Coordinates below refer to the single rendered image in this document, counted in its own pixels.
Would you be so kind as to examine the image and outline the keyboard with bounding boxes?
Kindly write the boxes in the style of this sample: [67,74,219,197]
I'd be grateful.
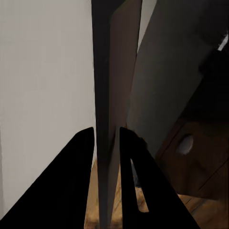
[91,0,143,229]

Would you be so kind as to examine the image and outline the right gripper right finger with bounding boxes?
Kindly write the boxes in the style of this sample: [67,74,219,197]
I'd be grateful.
[120,127,200,229]

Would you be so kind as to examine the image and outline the notebook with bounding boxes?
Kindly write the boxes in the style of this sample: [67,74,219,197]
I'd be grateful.
[193,0,229,51]

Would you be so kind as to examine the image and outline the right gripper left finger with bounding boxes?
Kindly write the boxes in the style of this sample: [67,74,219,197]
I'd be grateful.
[0,127,94,229]

